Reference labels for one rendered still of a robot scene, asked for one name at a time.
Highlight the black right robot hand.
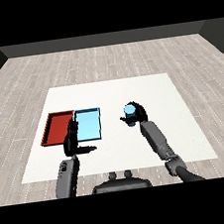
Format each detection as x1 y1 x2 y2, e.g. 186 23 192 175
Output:
117 100 150 128

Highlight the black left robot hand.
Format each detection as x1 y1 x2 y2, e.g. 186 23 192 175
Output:
59 114 98 158

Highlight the small blue can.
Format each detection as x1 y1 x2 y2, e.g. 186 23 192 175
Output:
122 103 139 128

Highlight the red shallow open box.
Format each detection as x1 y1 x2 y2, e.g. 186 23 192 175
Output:
37 109 79 149

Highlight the light blue shallow open box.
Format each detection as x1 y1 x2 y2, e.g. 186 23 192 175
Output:
71 107 105 144

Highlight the dark grey robot body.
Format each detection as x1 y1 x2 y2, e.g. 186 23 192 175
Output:
89 167 154 195

